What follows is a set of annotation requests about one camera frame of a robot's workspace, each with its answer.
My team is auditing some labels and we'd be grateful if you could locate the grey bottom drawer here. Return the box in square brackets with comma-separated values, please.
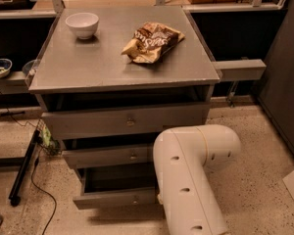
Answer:
[73, 163, 157, 210]

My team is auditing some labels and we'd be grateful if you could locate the grey drawer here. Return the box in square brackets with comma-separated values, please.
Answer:
[63, 142, 153, 168]
[42, 103, 210, 140]
[73, 163, 157, 210]

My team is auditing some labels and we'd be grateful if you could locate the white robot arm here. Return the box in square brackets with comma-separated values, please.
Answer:
[153, 124, 241, 235]

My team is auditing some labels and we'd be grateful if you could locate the grey top drawer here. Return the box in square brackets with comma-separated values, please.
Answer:
[42, 103, 210, 140]

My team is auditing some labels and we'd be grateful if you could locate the grey middle drawer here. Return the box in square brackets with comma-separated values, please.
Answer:
[63, 142, 153, 168]

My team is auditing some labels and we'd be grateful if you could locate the grey drawer cabinet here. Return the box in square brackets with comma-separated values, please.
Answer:
[27, 5, 221, 181]

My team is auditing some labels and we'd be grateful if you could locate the black metal floor bar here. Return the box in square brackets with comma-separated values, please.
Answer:
[9, 130, 40, 207]

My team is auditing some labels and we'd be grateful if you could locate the brown chip bag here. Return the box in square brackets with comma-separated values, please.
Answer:
[122, 23, 185, 64]

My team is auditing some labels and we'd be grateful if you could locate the clear glass bowl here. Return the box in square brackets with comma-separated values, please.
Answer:
[22, 60, 40, 76]

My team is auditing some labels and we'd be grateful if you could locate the white ceramic bowl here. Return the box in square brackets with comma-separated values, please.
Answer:
[65, 13, 99, 39]

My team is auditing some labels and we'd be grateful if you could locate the blue patterned bowl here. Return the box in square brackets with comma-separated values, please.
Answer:
[0, 59, 13, 78]

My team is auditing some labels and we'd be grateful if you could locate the green packet in wire basket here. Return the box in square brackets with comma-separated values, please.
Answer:
[40, 124, 58, 154]

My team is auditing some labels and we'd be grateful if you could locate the grey side rail block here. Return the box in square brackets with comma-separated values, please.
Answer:
[213, 59, 267, 82]

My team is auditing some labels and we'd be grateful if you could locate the black floor cable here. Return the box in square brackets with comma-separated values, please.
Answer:
[0, 81, 58, 235]

